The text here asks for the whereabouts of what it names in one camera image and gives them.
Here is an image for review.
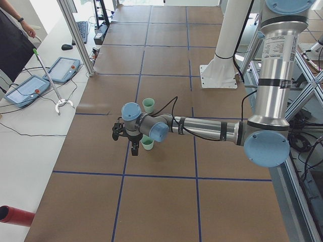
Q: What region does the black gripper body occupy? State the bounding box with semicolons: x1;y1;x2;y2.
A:
126;131;143;144

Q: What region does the mint green cup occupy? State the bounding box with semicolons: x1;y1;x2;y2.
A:
140;135;154;150
142;98;155;113

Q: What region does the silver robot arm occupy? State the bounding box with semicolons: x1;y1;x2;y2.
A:
112;1;313;167

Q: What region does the grabber reach stick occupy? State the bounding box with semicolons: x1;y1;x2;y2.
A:
33;48;75;115

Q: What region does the far blue teach pendant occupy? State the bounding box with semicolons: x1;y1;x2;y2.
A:
47;57;80;84

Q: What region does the blue teach pendant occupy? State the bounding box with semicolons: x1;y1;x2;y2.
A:
4;75;50;108
47;57;80;84

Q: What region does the near blue teach pendant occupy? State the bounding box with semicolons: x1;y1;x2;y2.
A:
4;75;50;108

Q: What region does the black computer mouse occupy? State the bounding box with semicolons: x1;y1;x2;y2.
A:
61;44;73;50

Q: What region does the black keyboard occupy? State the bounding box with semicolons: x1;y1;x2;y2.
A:
76;21;88;44

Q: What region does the red cylinder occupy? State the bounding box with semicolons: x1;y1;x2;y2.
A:
1;205;35;227

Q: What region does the person in black clothes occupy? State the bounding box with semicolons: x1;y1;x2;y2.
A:
1;1;36;81

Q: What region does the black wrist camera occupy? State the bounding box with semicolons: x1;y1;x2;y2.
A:
112;123;127;141

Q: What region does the black camera cable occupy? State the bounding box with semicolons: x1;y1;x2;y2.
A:
151;96;223;141

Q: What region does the white pedestal column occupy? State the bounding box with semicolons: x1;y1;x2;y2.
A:
200;0;253;89

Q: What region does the aluminium frame post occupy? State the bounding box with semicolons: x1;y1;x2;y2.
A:
57;0;95;77

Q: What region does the aluminium side frame rail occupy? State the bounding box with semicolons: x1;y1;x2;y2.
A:
270;53;322;241

